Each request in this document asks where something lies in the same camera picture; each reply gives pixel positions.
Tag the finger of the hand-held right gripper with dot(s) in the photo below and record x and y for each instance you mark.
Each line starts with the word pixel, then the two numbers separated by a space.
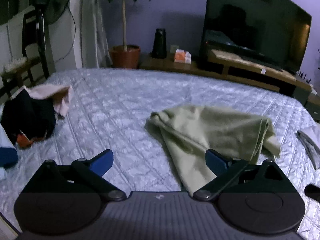
pixel 313 192

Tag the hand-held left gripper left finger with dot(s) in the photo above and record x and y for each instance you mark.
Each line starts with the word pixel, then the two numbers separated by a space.
pixel 102 163

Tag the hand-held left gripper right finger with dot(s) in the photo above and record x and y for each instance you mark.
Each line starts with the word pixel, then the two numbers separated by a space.
pixel 216 163

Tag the light green shirt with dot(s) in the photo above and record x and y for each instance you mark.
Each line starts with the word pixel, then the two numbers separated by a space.
pixel 200 130

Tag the striped cloth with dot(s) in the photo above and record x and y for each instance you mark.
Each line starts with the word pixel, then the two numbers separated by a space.
pixel 310 145

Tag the silver quilted bed cover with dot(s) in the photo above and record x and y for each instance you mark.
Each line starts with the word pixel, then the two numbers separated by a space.
pixel 112 105

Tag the pink garment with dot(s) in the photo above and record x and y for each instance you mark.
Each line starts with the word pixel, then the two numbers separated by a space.
pixel 62 102

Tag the black jacket with orange lining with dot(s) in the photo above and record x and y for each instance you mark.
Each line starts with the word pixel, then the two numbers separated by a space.
pixel 27 115

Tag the blue and white cloth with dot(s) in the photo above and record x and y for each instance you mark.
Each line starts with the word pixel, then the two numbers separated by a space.
pixel 7 157

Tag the wooden television riser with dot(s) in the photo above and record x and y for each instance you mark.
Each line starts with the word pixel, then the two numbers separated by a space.
pixel 237 60

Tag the terracotta plant pot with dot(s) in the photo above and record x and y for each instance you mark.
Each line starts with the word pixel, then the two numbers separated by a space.
pixel 125 57

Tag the orange tissue pack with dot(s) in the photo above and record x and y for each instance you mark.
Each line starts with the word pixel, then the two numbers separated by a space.
pixel 182 57

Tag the low wooden cabinet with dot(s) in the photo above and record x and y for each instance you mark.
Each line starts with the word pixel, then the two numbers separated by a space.
pixel 160 63

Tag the black speaker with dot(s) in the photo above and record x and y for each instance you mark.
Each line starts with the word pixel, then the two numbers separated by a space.
pixel 159 45

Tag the white shoes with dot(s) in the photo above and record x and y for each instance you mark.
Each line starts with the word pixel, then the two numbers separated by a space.
pixel 15 64

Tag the pale curtain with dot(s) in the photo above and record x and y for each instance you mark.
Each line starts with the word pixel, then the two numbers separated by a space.
pixel 93 30

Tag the green indoor tree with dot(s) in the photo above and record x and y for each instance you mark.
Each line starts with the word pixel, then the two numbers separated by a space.
pixel 124 17

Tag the black television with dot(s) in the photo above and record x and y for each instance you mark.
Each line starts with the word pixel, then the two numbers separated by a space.
pixel 250 17

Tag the dark wooden chair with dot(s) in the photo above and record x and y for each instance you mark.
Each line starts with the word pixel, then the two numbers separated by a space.
pixel 26 30

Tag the black standing fan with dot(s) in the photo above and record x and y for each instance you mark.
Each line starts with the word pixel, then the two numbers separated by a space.
pixel 50 2

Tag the white wall socket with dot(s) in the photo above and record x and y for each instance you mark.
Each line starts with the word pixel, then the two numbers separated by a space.
pixel 174 48

